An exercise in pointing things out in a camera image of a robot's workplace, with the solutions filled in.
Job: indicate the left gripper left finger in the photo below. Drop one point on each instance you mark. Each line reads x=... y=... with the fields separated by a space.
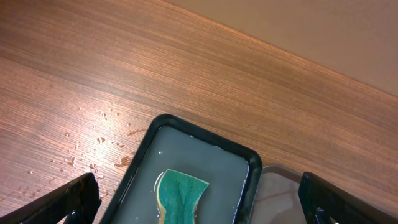
x=75 y=202

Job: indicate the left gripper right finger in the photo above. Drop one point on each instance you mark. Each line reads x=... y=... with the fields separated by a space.
x=323 y=202

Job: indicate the green yellow sponge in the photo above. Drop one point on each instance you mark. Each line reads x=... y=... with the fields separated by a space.
x=178 y=195

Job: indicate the large dark plate tray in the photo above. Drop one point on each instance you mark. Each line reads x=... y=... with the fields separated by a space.
x=277 y=197

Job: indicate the small dark sponge tray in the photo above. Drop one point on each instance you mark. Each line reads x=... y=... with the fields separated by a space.
x=232 y=171

